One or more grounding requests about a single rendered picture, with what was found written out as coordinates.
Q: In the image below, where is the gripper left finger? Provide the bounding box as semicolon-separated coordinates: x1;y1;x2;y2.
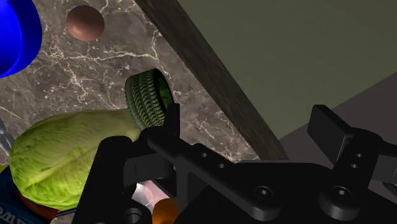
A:
71;104;281;224

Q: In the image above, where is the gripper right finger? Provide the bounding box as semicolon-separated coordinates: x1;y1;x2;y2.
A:
307;104;397;221

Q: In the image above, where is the pale pink round object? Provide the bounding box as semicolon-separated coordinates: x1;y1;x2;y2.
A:
131;179;170;215

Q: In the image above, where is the orange round fruit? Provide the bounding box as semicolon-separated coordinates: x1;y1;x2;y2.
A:
151;198;181;224

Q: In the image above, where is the green toy tyre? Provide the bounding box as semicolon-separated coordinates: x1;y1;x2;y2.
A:
124;68;174;130

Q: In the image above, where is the green lettuce head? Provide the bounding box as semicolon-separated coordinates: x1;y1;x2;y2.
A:
8;108;142;211

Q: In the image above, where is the red round object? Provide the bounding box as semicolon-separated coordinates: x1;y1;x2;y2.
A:
18;190;59;220

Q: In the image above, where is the brown ball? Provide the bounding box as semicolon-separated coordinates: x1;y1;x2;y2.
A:
66;4;105;42

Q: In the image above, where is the shiny grey object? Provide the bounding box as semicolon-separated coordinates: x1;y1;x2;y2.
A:
0;118;15;165

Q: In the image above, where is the dark blue printed box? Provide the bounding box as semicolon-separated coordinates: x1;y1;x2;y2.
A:
0;167;47;224

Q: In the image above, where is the blue round bowl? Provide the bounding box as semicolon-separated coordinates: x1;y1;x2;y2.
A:
0;0;43;79

